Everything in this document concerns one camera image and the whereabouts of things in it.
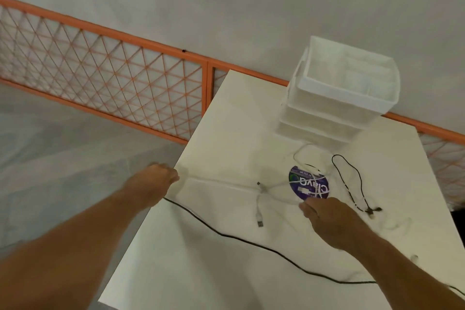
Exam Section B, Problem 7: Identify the person's left hand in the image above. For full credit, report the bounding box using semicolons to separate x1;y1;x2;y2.
123;163;180;209

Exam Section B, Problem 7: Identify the person's right hand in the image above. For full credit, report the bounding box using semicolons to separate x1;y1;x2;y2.
299;197;372;251

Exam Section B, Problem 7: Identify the white USB cable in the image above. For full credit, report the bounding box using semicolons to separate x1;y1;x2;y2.
177;143;331;228

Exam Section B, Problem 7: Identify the person's right forearm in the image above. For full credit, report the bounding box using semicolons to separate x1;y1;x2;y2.
344;231;465;310

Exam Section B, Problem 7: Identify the person's left forearm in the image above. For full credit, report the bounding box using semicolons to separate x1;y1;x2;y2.
0;183;150;310

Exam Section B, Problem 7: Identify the purple round tin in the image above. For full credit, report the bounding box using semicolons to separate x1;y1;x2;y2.
288;165;330;201

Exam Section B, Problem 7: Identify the orange mesh fence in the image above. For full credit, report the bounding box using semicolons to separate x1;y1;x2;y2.
0;0;465;209

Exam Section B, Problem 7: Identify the short black cable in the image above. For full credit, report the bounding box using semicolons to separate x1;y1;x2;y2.
331;154;383;218

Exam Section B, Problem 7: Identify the long black cable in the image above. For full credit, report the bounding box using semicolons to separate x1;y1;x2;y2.
163;197;465;296

